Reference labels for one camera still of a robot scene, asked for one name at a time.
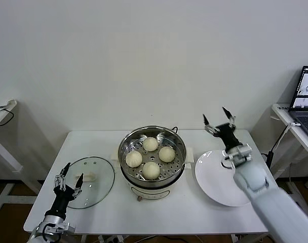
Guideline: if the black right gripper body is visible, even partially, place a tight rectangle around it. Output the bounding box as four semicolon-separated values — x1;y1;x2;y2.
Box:
214;122;244;151

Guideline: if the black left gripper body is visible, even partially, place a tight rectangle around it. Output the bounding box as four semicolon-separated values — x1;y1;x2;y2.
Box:
46;183;75;219

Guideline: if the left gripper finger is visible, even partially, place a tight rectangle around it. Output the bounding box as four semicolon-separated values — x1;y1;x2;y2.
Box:
54;163;71;189
72;173;84;197

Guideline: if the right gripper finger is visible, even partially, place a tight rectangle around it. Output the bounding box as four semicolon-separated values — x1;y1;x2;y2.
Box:
202;113;220;136
221;106;237;129

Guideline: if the glass lid with white handle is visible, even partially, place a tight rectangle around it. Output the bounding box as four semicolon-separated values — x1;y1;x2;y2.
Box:
58;156;116;210

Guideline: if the white steamed baozi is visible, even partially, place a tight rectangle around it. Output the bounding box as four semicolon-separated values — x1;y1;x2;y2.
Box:
142;161;161;180
143;137;160;152
125;151;143;168
158;146;176;163

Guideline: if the perforated stainless steel steamer basket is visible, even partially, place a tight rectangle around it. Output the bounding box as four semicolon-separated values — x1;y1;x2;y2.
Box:
118;126;187;183

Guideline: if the white round plate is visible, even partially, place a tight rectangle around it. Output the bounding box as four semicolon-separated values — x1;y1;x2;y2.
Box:
195;149;258;208

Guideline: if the black stand pole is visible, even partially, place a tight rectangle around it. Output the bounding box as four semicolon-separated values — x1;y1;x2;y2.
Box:
260;151;275;171

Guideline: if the white electric cooker pot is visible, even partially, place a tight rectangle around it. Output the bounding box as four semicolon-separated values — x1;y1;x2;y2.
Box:
110;146;195;203

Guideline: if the white side table with laptop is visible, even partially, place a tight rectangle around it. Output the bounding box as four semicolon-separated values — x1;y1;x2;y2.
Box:
270;103;308;217

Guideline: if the grey open laptop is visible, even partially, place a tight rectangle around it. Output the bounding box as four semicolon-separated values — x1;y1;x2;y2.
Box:
288;66;308;144

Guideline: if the white cloth bundle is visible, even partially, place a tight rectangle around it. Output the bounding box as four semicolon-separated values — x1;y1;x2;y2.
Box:
0;98;18;112

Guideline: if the white laptop cable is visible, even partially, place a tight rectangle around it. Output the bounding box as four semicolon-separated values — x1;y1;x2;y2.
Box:
272;121;301;152

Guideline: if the thin black cable loop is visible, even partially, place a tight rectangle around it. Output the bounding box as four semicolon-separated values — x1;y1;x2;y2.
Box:
0;107;15;127

